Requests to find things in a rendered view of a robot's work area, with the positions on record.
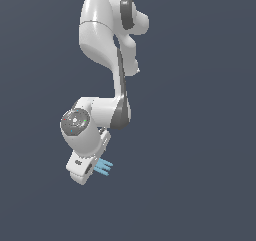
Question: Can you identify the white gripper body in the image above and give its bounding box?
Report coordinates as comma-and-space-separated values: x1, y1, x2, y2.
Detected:
65, 150, 98, 186

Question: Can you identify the pale blue gripper finger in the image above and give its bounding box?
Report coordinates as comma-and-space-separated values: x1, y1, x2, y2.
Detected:
96, 158, 114, 169
93, 166, 110, 177

